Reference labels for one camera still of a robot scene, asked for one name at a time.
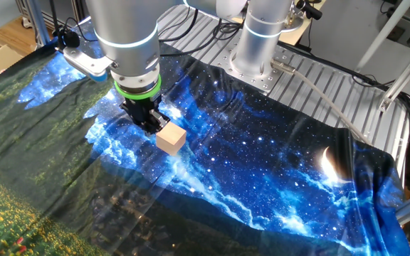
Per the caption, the grey cable with metal connector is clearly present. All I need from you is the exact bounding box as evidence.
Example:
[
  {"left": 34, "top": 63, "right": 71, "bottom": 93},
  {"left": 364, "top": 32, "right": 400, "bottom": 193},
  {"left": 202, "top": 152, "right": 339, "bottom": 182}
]
[{"left": 270, "top": 58, "right": 372, "bottom": 145}]

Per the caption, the thin white aluminium frame bar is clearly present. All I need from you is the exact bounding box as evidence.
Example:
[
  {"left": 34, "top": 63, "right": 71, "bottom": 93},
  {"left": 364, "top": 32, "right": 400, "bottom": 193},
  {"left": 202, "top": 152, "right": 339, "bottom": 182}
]
[{"left": 354, "top": 0, "right": 410, "bottom": 73}]

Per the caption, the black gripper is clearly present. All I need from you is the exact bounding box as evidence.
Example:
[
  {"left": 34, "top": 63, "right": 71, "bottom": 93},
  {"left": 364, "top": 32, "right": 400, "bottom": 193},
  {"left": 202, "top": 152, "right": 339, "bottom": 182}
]
[{"left": 120, "top": 95, "right": 171, "bottom": 134}]

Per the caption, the silver robot base mounting plate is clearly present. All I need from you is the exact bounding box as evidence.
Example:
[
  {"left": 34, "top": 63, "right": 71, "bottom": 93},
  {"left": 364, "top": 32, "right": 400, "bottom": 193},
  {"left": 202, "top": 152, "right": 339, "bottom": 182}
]
[{"left": 214, "top": 44, "right": 297, "bottom": 94}]

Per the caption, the beige wooden board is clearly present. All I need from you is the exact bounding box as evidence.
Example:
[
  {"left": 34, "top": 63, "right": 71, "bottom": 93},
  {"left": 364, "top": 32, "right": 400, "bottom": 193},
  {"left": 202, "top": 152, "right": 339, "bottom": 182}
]
[{"left": 279, "top": 0, "right": 329, "bottom": 46}]

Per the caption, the coiled black cable bundle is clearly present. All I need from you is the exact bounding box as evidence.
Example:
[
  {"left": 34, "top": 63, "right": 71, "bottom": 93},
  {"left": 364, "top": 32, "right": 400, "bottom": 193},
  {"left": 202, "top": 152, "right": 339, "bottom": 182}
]
[{"left": 160, "top": 21, "right": 245, "bottom": 58}]

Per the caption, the black camera on mount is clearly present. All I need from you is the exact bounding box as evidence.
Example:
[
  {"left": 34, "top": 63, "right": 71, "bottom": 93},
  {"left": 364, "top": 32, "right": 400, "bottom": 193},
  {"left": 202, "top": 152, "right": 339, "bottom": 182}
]
[{"left": 295, "top": 0, "right": 323, "bottom": 21}]

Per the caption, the blue grey aluminium post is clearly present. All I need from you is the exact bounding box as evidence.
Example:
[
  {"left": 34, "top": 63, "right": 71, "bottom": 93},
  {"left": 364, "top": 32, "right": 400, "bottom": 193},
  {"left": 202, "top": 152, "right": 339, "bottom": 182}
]
[{"left": 25, "top": 0, "right": 51, "bottom": 47}]

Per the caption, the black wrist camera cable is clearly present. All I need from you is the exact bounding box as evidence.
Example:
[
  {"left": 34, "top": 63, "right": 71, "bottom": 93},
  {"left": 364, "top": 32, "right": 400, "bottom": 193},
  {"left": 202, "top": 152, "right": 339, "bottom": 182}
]
[{"left": 49, "top": 0, "right": 99, "bottom": 51}]

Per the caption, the small wooden cube block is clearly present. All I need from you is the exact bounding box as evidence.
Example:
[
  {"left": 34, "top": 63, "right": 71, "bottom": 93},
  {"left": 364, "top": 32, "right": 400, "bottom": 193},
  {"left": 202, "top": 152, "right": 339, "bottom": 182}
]
[{"left": 155, "top": 122, "right": 187, "bottom": 156}]

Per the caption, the aluminium frame bar with bracket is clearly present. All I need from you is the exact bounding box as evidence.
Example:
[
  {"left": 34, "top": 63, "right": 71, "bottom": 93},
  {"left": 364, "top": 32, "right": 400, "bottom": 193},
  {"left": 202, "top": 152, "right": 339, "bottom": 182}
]
[{"left": 378, "top": 38, "right": 410, "bottom": 113}]

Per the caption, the ridged aluminium rack frame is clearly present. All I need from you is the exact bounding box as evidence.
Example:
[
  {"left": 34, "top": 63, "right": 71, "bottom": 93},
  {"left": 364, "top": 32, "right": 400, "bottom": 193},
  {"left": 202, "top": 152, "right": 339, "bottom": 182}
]
[{"left": 14, "top": 0, "right": 85, "bottom": 33}]

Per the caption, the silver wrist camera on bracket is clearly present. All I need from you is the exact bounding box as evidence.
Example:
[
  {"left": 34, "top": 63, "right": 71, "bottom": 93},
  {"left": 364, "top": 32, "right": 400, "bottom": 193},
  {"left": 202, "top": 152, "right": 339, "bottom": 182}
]
[{"left": 62, "top": 46, "right": 115, "bottom": 83}]

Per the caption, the black curved cable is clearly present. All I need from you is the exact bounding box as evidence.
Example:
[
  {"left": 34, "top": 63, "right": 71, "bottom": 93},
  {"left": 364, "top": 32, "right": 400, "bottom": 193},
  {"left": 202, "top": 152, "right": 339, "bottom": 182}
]
[{"left": 158, "top": 9, "right": 201, "bottom": 43}]

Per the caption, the green wrist flange ring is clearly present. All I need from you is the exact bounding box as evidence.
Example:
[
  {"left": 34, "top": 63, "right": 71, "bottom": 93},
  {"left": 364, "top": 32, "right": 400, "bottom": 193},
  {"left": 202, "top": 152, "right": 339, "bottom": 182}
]
[{"left": 114, "top": 74, "right": 163, "bottom": 101}]

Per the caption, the starry sky landscape printed cloth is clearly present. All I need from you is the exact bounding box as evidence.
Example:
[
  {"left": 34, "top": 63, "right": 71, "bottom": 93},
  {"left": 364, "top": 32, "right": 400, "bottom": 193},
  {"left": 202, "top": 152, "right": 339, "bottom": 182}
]
[{"left": 0, "top": 14, "right": 410, "bottom": 256}]

